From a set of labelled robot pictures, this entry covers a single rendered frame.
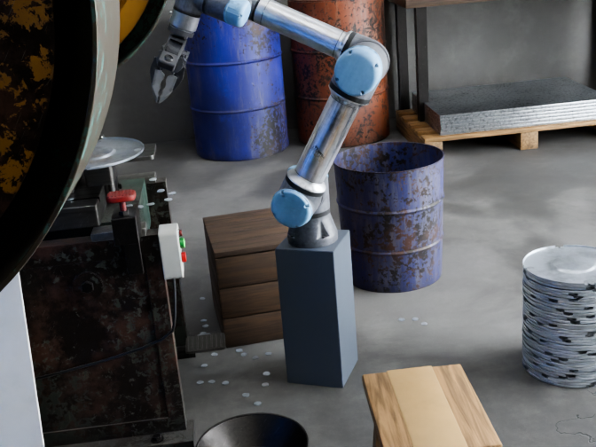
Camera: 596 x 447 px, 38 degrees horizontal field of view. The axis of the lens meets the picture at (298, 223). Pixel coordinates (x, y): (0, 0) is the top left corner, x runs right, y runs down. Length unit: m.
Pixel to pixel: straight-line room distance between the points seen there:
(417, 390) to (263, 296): 1.03
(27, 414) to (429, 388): 1.06
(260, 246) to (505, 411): 0.94
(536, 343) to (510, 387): 0.15
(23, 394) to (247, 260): 0.87
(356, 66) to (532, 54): 4.02
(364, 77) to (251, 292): 0.99
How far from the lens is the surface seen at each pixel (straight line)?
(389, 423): 1.92
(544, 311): 2.62
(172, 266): 2.29
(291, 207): 2.36
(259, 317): 2.96
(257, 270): 2.89
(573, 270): 2.64
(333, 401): 2.64
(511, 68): 6.13
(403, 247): 3.22
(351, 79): 2.22
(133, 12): 2.75
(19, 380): 2.40
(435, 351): 2.88
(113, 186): 2.47
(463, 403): 1.99
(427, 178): 3.18
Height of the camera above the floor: 1.38
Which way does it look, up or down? 20 degrees down
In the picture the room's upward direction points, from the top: 5 degrees counter-clockwise
